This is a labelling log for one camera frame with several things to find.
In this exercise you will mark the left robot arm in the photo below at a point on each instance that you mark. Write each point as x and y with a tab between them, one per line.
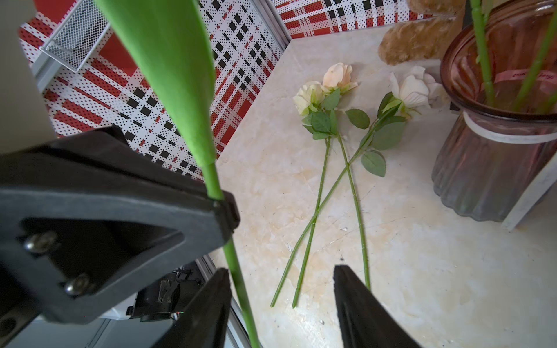
161	296

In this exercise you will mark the small white rose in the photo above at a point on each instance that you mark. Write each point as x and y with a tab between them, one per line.
417	90

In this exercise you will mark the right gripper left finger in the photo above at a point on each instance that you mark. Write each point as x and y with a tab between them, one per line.
204	321

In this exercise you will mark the peach rose on table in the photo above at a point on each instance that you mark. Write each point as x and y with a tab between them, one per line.
338	77

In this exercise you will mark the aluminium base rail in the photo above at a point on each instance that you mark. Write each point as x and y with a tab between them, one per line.
236	333

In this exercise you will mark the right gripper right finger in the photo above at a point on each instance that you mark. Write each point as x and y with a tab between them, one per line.
363	321

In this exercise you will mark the pink glass vase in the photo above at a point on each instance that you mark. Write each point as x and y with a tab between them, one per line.
496	164

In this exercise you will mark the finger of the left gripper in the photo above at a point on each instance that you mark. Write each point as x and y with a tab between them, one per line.
86	222

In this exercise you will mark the brown plush teddy bear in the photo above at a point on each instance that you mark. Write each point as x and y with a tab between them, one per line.
423	39

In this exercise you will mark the pink tulip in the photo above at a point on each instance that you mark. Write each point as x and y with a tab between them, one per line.
169	43

